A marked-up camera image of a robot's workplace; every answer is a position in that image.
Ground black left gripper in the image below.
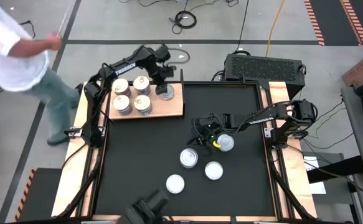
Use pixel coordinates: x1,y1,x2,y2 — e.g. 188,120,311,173
151,63,177,96

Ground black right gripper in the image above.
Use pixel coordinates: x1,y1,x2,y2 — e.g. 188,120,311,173
187,114,232,149

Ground wooden shelf board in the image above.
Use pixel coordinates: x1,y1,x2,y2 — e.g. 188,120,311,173
108,81,185,121

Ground black table mat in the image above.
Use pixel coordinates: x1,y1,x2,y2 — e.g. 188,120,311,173
93,83,276,217

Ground black handheld device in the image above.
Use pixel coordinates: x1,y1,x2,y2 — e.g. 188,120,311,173
120,189,169,224

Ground black computer tower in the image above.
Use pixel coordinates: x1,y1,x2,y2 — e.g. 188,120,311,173
224,53,306,100

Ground white paper sheet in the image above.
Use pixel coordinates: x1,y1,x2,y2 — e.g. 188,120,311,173
302,155,328,195

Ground black desk base bar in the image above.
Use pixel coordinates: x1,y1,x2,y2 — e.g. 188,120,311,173
305,154,363,184

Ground grey desk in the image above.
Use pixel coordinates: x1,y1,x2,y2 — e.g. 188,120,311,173
339,85,363,224

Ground person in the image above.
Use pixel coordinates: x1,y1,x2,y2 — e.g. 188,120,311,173
0,0,81,146

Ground hazard striped floor mat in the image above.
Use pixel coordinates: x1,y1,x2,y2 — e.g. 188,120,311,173
303,0,363,47
12,167,63,223

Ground black aluminium table frame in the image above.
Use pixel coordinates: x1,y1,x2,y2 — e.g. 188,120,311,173
55,79,319,224

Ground coiled black cable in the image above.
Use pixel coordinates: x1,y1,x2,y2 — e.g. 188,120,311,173
168,10,198,35

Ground black hanging cable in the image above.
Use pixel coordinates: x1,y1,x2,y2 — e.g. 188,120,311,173
234,0,250,55

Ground yellow hanging cable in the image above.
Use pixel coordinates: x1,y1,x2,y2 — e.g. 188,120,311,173
265,0,286,58

